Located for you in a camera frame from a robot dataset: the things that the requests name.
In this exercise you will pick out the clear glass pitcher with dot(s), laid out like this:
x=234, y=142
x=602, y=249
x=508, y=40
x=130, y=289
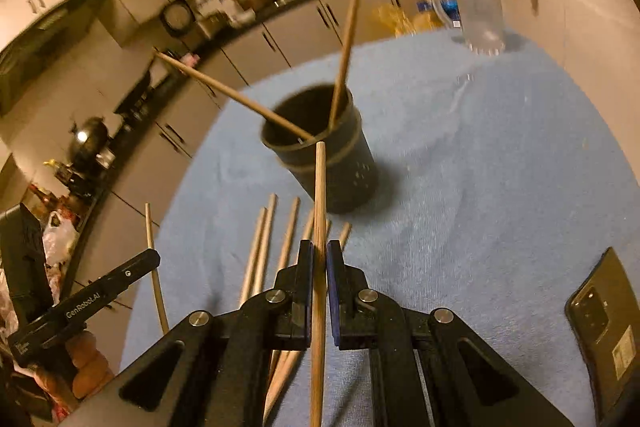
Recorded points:
x=480, y=7

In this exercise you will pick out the beige lower kitchen cabinets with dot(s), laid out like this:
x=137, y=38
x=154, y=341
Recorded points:
x=300, y=37

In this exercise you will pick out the black smartphone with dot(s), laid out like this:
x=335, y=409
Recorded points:
x=607, y=322

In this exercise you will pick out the bunch of wooden chopsticks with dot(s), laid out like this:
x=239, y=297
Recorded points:
x=287, y=234

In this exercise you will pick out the wok with metal lid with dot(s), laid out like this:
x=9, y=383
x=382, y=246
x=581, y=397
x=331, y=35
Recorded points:
x=87, y=137

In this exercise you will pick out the blue towel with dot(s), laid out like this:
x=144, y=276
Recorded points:
x=475, y=207

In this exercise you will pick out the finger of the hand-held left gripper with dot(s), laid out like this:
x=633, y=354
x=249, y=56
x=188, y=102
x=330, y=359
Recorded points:
x=137, y=269

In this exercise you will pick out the person's left hand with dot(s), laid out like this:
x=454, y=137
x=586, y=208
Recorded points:
x=87, y=362

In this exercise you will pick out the long wooden chopstick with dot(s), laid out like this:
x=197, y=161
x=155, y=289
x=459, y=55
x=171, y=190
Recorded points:
x=149, y=227
x=318, y=207
x=350, y=22
x=225, y=93

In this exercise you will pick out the yellow plastic bag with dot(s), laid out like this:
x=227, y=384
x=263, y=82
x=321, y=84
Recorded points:
x=395, y=19

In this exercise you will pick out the blue plastic bag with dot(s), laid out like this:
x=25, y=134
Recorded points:
x=446, y=8

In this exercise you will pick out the dark cylindrical chopstick holder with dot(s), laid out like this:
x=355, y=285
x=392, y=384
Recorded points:
x=345, y=177

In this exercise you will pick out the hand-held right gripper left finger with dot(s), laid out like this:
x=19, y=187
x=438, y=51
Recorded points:
x=307, y=269

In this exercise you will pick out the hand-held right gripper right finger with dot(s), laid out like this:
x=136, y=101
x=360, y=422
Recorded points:
x=332, y=279

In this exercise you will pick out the white plastic bag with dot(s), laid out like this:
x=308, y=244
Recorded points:
x=60, y=237

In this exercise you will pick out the rice cooker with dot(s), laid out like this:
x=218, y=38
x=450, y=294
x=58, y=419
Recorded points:
x=177, y=18

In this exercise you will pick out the range hood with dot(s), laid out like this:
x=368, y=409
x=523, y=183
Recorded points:
x=40, y=37

